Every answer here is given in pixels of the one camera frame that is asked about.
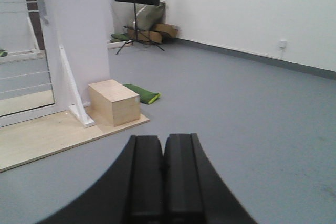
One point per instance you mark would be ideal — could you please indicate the brown cardboard box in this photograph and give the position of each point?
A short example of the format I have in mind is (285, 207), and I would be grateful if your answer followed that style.
(158, 33)

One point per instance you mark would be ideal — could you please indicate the green cushion near box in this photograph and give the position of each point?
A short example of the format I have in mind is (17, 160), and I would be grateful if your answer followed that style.
(146, 97)

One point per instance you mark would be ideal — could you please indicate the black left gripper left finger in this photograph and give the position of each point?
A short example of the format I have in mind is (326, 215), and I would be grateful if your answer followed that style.
(130, 191)

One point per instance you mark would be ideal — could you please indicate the light wooden box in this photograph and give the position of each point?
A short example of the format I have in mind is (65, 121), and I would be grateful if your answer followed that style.
(116, 103)

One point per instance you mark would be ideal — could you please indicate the light wooden floor platform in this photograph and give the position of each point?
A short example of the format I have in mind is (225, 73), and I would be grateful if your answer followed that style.
(29, 141)

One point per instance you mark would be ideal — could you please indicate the white diagonal support brace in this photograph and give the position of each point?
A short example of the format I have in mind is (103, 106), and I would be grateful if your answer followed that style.
(76, 105)

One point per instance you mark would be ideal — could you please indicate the white door frame post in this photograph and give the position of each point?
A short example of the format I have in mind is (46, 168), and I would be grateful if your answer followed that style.
(79, 25)

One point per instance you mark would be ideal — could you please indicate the olive green sack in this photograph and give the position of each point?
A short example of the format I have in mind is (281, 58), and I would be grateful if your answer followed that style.
(148, 15)

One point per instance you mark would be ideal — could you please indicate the white wall socket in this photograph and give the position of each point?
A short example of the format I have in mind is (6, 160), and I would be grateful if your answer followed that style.
(282, 48)

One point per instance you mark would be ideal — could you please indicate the white framed glass sliding door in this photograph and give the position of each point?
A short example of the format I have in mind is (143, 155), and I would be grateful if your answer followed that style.
(26, 85)

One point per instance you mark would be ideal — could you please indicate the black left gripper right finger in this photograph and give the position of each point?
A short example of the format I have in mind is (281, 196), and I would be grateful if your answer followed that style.
(194, 192)

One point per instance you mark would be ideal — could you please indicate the green cushion by wall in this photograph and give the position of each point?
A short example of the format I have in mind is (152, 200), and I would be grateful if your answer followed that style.
(119, 37)

